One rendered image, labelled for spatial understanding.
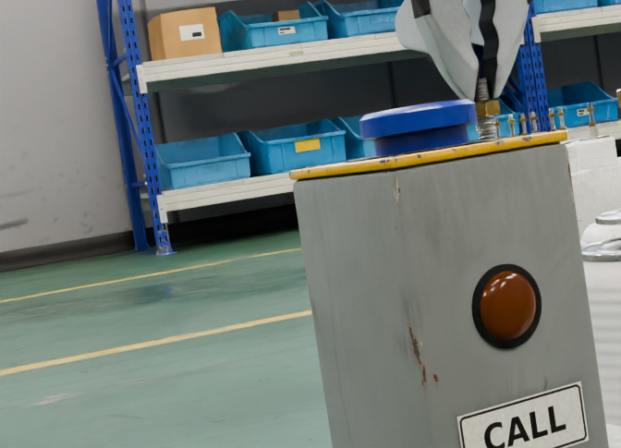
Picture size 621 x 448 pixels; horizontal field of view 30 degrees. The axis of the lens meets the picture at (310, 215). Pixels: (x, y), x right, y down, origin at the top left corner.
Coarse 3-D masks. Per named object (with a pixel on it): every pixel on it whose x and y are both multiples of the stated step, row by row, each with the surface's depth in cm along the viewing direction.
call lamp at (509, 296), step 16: (512, 272) 37; (496, 288) 36; (512, 288) 37; (528, 288) 37; (496, 304) 36; (512, 304) 37; (528, 304) 37; (496, 320) 36; (512, 320) 37; (528, 320) 37; (496, 336) 36; (512, 336) 37
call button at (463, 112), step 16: (384, 112) 38; (400, 112) 38; (416, 112) 38; (432, 112) 38; (448, 112) 38; (464, 112) 38; (368, 128) 39; (384, 128) 38; (400, 128) 38; (416, 128) 38; (432, 128) 38; (448, 128) 38; (464, 128) 39; (384, 144) 39; (400, 144) 38; (416, 144) 38; (432, 144) 38; (448, 144) 38
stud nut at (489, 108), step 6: (486, 102) 64; (492, 102) 64; (498, 102) 64; (480, 108) 64; (486, 108) 64; (492, 108) 64; (498, 108) 64; (480, 114) 64; (486, 114) 64; (492, 114) 64; (498, 114) 64
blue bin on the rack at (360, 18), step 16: (320, 0) 524; (384, 0) 549; (400, 0) 530; (336, 16) 507; (352, 16) 502; (368, 16) 504; (384, 16) 506; (336, 32) 515; (352, 32) 503; (368, 32) 505; (384, 32) 508
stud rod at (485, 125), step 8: (480, 80) 64; (480, 88) 64; (480, 96) 64; (488, 96) 64; (480, 120) 64; (488, 120) 64; (480, 128) 64; (488, 128) 64; (480, 136) 65; (488, 136) 64
